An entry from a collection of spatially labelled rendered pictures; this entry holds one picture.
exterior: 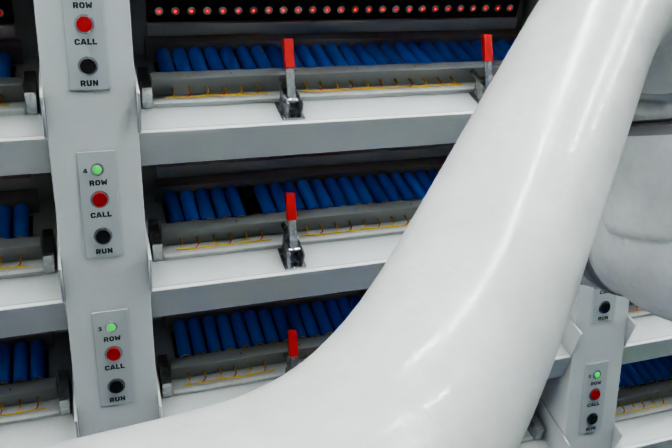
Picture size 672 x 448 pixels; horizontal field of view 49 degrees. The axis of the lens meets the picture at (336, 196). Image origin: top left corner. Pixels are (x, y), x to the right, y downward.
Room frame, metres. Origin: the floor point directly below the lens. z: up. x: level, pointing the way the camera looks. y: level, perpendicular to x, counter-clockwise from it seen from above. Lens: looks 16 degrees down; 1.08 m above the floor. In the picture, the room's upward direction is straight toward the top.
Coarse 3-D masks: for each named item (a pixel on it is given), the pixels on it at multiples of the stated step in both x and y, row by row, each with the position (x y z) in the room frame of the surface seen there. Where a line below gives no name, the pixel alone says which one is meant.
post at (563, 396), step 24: (528, 0) 1.18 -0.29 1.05; (576, 312) 1.00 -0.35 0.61; (624, 312) 1.03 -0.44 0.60; (600, 336) 1.02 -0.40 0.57; (624, 336) 1.03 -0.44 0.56; (576, 360) 1.01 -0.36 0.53; (600, 360) 1.02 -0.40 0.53; (552, 384) 1.04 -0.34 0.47; (576, 384) 1.01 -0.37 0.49; (552, 408) 1.04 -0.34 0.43; (576, 408) 1.01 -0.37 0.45; (576, 432) 1.01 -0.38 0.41; (600, 432) 1.03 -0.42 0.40
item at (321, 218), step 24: (240, 216) 0.92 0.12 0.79; (264, 216) 0.93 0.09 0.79; (312, 216) 0.94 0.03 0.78; (336, 216) 0.95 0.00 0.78; (360, 216) 0.96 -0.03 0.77; (384, 216) 0.97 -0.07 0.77; (408, 216) 0.99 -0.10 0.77; (168, 240) 0.88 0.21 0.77; (192, 240) 0.89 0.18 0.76; (264, 240) 0.90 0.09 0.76
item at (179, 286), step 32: (256, 160) 1.02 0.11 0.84; (288, 160) 1.03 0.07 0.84; (320, 160) 1.05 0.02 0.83; (352, 160) 1.07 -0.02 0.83; (384, 224) 0.98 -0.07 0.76; (160, 256) 0.85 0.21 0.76; (224, 256) 0.88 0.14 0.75; (256, 256) 0.89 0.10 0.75; (320, 256) 0.90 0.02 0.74; (352, 256) 0.91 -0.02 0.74; (384, 256) 0.91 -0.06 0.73; (160, 288) 0.81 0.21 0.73; (192, 288) 0.82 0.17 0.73; (224, 288) 0.84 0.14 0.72; (256, 288) 0.85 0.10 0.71; (288, 288) 0.87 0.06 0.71; (320, 288) 0.89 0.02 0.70; (352, 288) 0.91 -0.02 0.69
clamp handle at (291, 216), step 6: (288, 192) 0.90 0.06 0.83; (294, 192) 0.89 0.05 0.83; (288, 198) 0.89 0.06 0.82; (294, 198) 0.89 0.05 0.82; (288, 204) 0.89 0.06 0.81; (294, 204) 0.89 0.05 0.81; (288, 210) 0.89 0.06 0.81; (294, 210) 0.89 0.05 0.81; (288, 216) 0.88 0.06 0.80; (294, 216) 0.89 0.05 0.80; (288, 222) 0.88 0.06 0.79; (294, 222) 0.89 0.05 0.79; (288, 228) 0.88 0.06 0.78; (294, 228) 0.88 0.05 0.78; (294, 234) 0.88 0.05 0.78; (294, 240) 0.88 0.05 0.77; (294, 246) 0.88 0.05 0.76
